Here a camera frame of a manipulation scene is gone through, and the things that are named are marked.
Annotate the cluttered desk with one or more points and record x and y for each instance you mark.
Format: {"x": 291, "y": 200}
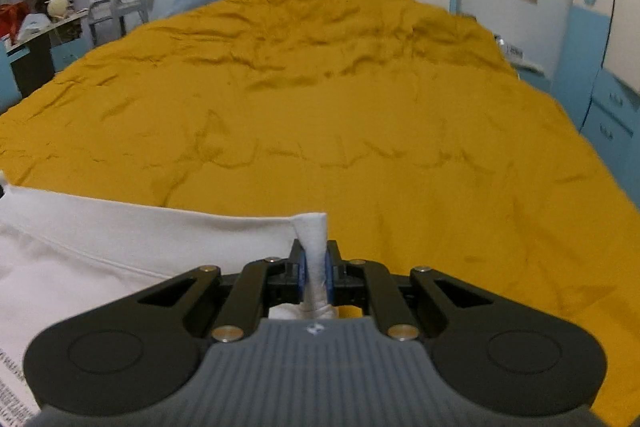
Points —
{"x": 35, "y": 57}

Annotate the white printed sweatshirt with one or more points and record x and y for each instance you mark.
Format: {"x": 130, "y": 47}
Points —
{"x": 100, "y": 247}

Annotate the blue nightstand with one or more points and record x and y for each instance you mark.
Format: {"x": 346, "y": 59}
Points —
{"x": 530, "y": 74}

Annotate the blue wardrobe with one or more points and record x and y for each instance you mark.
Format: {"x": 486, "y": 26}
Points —
{"x": 590, "y": 57}

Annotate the red bag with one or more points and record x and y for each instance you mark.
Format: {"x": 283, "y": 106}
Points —
{"x": 11, "y": 19}

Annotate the grey utility cart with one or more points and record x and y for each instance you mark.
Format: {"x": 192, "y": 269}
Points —
{"x": 117, "y": 4}

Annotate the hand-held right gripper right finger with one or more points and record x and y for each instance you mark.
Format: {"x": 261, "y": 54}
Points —
{"x": 328, "y": 274}

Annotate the mustard yellow blanket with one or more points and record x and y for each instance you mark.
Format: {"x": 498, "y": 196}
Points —
{"x": 350, "y": 132}

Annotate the round cream plush toy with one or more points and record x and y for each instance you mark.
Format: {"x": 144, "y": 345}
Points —
{"x": 57, "y": 7}

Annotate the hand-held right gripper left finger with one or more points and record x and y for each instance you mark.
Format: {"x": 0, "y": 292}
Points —
{"x": 301, "y": 273}

